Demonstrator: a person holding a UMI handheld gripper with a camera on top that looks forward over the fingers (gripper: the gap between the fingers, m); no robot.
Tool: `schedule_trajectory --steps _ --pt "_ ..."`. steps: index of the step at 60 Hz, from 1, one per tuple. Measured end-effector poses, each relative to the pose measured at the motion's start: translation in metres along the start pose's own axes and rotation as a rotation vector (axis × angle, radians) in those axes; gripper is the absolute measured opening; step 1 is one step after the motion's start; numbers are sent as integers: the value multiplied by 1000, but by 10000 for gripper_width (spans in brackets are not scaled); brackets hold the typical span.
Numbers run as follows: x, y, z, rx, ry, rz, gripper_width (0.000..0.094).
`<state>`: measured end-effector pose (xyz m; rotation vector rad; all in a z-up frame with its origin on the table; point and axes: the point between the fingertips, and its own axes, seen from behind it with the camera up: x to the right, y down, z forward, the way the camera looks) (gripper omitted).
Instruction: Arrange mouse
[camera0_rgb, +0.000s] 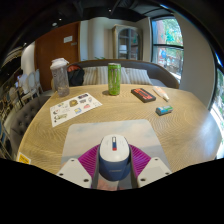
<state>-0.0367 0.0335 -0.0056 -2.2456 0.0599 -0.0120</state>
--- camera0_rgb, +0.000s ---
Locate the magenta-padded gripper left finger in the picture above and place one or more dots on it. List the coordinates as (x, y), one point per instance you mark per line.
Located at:
(74, 173)

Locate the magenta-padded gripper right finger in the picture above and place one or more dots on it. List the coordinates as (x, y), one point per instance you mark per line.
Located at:
(152, 171)

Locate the blue and white computer mouse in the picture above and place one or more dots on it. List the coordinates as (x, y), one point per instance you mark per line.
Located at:
(114, 158)

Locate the green and blue gum pack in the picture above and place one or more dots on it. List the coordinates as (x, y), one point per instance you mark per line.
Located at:
(164, 110)

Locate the white sticker sheet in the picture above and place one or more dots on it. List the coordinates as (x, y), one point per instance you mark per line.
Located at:
(75, 108)

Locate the grey tufted chair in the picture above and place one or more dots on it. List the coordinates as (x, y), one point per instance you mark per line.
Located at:
(25, 120)

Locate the black and orange box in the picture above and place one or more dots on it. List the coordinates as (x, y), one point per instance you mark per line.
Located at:
(143, 95)

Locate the bright glass window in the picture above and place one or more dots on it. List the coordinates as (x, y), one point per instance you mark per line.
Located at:
(220, 120)

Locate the clear shaker bottle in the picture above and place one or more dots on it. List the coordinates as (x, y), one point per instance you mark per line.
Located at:
(60, 80)

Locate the striped cushion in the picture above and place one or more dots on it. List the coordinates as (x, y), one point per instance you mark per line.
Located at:
(102, 75)
(89, 76)
(139, 76)

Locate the black backpack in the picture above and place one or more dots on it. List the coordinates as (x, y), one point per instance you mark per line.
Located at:
(76, 76)

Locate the grey curved sofa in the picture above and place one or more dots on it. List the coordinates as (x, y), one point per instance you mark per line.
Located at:
(163, 73)

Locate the green drink can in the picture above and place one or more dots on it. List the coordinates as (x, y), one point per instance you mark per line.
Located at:
(114, 80)

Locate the group of white chairs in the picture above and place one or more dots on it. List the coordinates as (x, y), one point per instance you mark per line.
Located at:
(30, 83)

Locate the black-framed window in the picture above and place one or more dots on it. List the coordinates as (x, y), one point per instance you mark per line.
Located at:
(168, 46)

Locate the brown wooden door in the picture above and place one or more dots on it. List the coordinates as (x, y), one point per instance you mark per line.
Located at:
(53, 46)

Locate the arched glass-door cabinet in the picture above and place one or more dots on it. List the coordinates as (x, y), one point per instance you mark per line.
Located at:
(128, 43)

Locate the white door sign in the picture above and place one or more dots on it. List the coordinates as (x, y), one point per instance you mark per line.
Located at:
(68, 39)

